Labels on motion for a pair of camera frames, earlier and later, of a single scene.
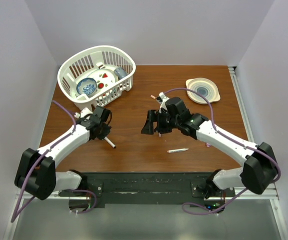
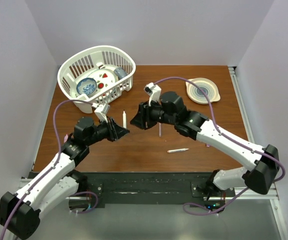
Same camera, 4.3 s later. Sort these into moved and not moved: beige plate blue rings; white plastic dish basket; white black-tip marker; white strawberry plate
Moved: white black-tip marker
Not moved: white strawberry plate; white plastic dish basket; beige plate blue rings
